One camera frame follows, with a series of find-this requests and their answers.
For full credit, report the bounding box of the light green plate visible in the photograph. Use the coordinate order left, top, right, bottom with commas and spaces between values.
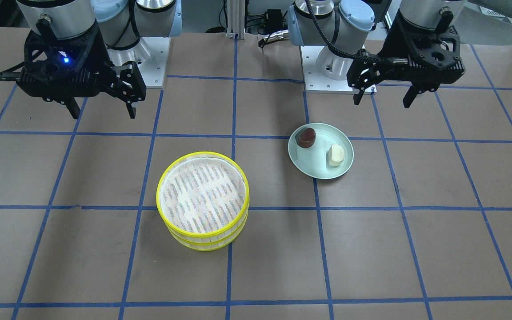
287, 122, 354, 180

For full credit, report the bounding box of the yellow bottom steamer layer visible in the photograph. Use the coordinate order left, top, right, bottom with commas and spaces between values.
167, 211, 249, 252

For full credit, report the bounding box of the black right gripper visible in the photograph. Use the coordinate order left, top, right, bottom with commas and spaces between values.
17, 20, 147, 120

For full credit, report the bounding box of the yellow steamer layer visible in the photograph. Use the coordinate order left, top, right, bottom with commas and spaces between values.
156, 151, 250, 245
167, 211, 249, 252

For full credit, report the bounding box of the white steamer cloth liner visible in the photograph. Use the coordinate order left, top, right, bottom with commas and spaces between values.
157, 156, 248, 234

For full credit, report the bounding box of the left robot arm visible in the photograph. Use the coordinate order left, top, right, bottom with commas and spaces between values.
287, 0, 466, 108

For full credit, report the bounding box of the aluminium frame post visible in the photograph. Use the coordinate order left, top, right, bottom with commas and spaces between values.
225, 0, 246, 42

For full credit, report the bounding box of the brown bun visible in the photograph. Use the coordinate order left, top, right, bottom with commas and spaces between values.
296, 127, 316, 148

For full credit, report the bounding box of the white bun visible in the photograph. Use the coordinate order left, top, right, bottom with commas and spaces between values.
327, 144, 346, 167

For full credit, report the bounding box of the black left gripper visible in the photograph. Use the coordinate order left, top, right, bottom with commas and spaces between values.
347, 10, 465, 109

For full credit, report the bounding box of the yellow top steamer layer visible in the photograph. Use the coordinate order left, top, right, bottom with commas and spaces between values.
156, 151, 250, 245

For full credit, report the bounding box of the black power adapter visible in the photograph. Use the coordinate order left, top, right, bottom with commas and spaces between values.
263, 9, 284, 34

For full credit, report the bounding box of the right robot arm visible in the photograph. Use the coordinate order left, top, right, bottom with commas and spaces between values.
16, 0, 183, 119

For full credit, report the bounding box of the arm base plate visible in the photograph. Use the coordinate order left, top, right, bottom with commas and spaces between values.
108, 37, 172, 89
300, 45, 359, 94

